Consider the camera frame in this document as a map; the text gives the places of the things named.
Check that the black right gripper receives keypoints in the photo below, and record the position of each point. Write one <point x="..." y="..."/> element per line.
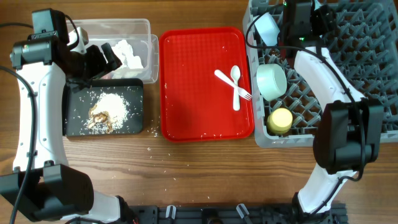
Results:
<point x="292" y="42"/>

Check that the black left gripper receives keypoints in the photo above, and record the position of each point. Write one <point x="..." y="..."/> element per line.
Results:
<point x="101" y="67"/>

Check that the white paper napkin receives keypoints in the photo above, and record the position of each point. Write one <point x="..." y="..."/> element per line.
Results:
<point x="130" y="63"/>

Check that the food scraps with rice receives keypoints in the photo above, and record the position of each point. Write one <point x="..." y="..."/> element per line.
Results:
<point x="108" y="114"/>

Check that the light blue small bowl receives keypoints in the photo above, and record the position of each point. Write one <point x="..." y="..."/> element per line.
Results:
<point x="267" y="29"/>

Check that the green bowl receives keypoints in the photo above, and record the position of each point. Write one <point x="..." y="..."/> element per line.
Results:
<point x="271" y="81"/>

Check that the white plastic fork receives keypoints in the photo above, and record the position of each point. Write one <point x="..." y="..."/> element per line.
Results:
<point x="241" y="91"/>

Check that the yellow plastic cup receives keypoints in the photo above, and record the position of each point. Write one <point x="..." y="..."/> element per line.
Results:
<point x="280" y="121"/>

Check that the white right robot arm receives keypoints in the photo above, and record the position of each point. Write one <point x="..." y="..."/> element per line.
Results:
<point x="349" y="132"/>

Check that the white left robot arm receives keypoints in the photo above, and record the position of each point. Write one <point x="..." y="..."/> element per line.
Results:
<point x="42" y="185"/>

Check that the black food waste tray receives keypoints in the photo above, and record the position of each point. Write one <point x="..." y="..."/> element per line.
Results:
<point x="78" y="101"/>

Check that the grey dishwasher rack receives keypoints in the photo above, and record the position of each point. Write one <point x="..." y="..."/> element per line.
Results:
<point x="363" y="47"/>

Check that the clear plastic waste bin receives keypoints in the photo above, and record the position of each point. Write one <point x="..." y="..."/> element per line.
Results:
<point x="138" y="34"/>

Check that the red serving tray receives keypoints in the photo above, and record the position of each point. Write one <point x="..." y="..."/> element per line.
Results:
<point x="195" y="105"/>

